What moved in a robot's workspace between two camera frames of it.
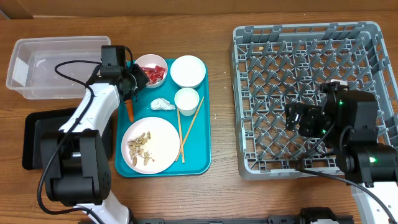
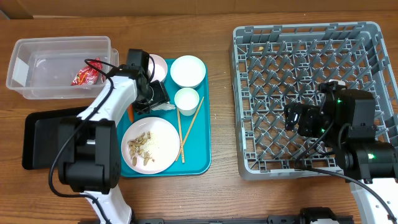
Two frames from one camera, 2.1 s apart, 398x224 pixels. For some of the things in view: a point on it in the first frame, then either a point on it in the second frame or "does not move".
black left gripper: (142, 79) -> (160, 95)
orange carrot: (129, 106) does not move
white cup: (186, 100) does not move
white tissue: (161, 104) does not move
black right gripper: (311, 117) does not move
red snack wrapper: (154, 74) -> (88, 75)
